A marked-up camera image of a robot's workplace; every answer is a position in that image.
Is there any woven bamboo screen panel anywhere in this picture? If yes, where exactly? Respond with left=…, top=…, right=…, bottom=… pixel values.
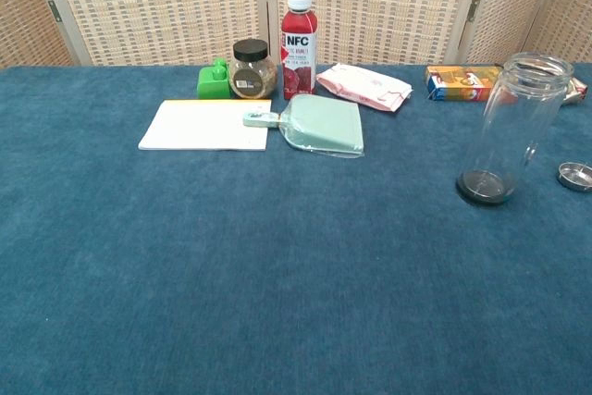
left=456, top=0, right=571, bottom=65
left=26, top=0, right=270, bottom=67
left=0, top=0, right=78, bottom=70
left=522, top=0, right=592, bottom=66
left=264, top=0, right=489, bottom=66

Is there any blue table cloth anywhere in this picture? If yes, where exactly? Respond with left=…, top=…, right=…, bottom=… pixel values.
left=0, top=63, right=592, bottom=395

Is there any mint green dustpan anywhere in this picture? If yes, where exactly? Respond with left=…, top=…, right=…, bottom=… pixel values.
left=242, top=93, right=366, bottom=159

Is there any round jar black lid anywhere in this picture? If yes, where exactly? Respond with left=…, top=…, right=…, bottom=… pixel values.
left=228, top=38, right=279, bottom=101

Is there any red NFC juice bottle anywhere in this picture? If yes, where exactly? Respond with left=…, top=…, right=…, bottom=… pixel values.
left=280, top=0, right=319, bottom=101

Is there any orange drink carton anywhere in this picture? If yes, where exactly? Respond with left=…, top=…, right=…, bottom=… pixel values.
left=425, top=65, right=506, bottom=103

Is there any pink wet wipes pack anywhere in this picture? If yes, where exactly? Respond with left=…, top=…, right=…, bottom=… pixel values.
left=315, top=62, right=413, bottom=113

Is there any silver red snack packet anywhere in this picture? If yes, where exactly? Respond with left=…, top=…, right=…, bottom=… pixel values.
left=561, top=76, right=591, bottom=107

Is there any white notepad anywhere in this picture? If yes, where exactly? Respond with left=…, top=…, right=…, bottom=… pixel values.
left=137, top=98, right=274, bottom=153

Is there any silver bottle lid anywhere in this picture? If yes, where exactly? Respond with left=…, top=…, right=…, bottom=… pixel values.
left=556, top=161, right=592, bottom=193

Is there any clear glass jar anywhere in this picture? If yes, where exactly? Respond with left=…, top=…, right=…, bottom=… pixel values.
left=455, top=52, right=575, bottom=206

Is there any green plastic block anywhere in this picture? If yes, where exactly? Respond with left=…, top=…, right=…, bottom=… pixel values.
left=196, top=57, right=232, bottom=101

